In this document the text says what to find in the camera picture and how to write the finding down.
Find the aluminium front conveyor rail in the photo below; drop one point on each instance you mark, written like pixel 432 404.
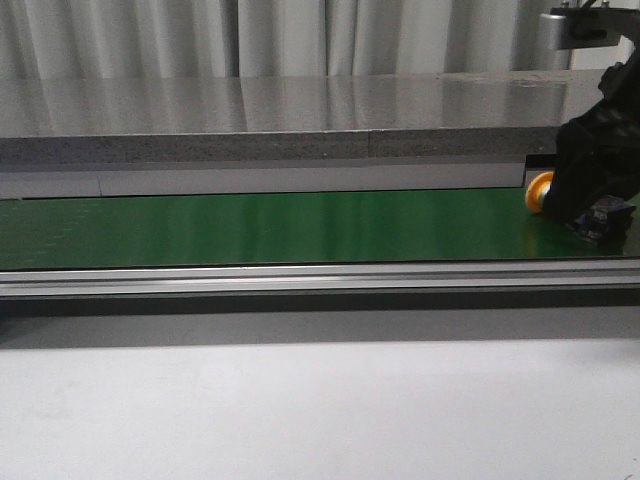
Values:
pixel 608 272

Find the grey rear conveyor guard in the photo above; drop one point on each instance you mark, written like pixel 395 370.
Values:
pixel 263 176

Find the yellow push button switch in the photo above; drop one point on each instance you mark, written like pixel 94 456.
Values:
pixel 606 221

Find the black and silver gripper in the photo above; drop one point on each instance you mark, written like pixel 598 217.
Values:
pixel 597 153

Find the green conveyor belt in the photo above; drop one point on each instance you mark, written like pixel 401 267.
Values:
pixel 288 228

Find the white pleated curtain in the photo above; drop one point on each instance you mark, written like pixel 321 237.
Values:
pixel 166 39

